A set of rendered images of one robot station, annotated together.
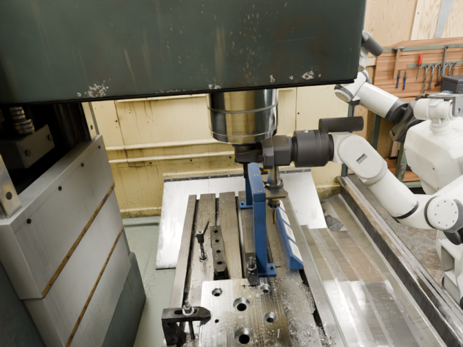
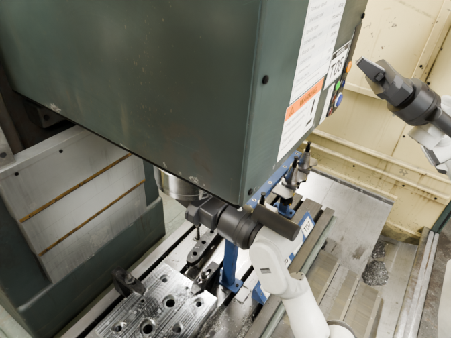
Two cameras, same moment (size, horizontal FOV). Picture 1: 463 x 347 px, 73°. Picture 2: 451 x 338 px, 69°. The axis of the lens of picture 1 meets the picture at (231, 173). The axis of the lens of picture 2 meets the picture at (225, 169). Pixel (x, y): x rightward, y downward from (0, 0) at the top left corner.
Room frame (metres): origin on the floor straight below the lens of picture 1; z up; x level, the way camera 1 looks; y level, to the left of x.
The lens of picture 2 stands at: (0.25, -0.41, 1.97)
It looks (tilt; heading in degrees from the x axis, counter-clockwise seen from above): 39 degrees down; 32
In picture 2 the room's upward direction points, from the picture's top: 4 degrees clockwise
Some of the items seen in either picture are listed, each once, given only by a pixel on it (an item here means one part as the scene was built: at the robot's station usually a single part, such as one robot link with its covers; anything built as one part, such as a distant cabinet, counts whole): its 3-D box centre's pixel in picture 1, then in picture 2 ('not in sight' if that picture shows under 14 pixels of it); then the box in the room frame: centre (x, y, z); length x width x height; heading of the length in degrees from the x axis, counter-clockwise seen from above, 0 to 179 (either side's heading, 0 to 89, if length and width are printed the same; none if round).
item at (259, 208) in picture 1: (260, 237); (230, 256); (0.84, -0.08, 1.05); 0.10 x 0.05 x 0.30; 90
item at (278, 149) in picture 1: (286, 149); (223, 212); (0.69, -0.14, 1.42); 0.13 x 0.12 x 0.10; 176
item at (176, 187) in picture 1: (242, 224); (276, 220); (1.35, -0.04, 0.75); 0.89 x 0.70 x 0.26; 90
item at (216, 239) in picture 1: (218, 253); (207, 242); (0.92, 0.07, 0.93); 0.26 x 0.05 x 0.06; 5
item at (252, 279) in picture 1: (251, 274); (205, 281); (0.75, -0.04, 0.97); 0.13 x 0.03 x 0.15; 0
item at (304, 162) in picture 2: not in sight; (305, 157); (1.23, -0.13, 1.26); 0.04 x 0.04 x 0.07
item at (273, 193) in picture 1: (276, 193); not in sight; (0.84, -0.14, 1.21); 0.07 x 0.05 x 0.01; 90
